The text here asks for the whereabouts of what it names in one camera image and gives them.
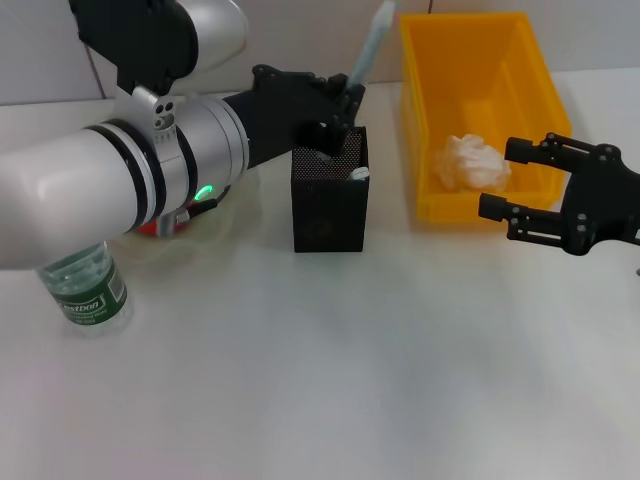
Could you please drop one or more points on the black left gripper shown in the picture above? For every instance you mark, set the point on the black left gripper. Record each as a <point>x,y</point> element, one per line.
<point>280,110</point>

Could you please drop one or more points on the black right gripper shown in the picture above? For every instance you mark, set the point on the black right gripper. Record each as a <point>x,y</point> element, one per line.
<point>600,210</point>

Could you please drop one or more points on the white paper ball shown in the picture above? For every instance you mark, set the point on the white paper ball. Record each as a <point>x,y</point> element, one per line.
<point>472,160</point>

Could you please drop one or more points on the grey pen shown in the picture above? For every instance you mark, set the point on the grey pen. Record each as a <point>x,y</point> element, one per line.
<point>370,45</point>

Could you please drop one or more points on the green pen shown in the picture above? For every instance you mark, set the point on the green pen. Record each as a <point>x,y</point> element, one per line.
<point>359,174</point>

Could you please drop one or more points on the orange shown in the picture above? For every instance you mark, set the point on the orange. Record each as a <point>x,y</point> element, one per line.
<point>155,230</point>

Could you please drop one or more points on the clear bottle with green label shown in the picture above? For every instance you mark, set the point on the clear bottle with green label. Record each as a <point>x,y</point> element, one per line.
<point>85,295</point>

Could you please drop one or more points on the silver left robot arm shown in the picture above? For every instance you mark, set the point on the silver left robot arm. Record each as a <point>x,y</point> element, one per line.
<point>75,190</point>

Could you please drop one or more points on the black mesh pen holder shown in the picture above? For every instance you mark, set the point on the black mesh pen holder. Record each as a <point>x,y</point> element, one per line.
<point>327,215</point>

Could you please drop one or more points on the pale green glass fruit plate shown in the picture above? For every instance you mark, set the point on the pale green glass fruit plate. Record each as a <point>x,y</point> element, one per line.
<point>240,220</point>

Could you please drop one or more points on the yellow plastic bin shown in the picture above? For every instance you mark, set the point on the yellow plastic bin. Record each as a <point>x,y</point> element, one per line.
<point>450,75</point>

